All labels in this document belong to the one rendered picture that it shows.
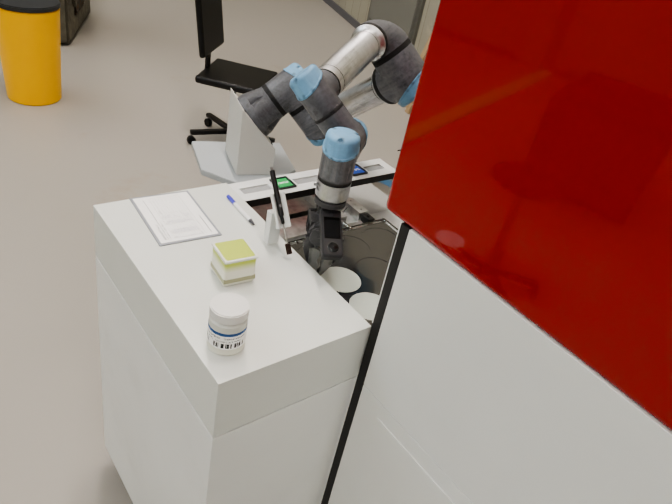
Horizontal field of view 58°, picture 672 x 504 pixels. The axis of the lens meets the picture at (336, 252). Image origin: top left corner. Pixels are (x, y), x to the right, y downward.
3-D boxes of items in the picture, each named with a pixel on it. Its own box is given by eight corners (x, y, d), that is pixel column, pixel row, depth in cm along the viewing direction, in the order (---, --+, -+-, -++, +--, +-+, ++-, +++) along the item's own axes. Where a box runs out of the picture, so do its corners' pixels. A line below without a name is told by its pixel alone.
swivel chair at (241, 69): (261, 125, 435) (277, -8, 384) (284, 163, 392) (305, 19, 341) (179, 123, 412) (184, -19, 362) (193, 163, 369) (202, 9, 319)
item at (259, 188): (388, 209, 196) (399, 171, 188) (238, 245, 164) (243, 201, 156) (370, 195, 201) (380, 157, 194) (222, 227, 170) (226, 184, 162)
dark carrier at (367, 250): (469, 293, 153) (470, 291, 152) (365, 333, 133) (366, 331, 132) (383, 223, 173) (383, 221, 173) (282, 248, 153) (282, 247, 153)
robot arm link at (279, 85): (264, 82, 199) (297, 57, 197) (289, 116, 203) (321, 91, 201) (264, 83, 187) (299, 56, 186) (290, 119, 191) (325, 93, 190)
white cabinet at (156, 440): (444, 480, 213) (527, 302, 168) (191, 641, 157) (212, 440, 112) (337, 362, 251) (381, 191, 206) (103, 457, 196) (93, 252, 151)
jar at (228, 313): (251, 349, 112) (257, 310, 107) (217, 361, 108) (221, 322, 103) (233, 326, 117) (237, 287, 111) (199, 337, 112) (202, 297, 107)
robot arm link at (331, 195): (353, 190, 130) (316, 186, 128) (349, 208, 132) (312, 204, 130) (348, 173, 136) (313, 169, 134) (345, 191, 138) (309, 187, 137)
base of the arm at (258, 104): (235, 93, 198) (259, 74, 197) (262, 128, 206) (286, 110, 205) (239, 104, 185) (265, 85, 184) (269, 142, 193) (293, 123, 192)
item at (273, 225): (288, 250, 141) (296, 201, 134) (274, 254, 139) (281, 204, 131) (274, 236, 145) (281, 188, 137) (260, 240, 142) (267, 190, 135)
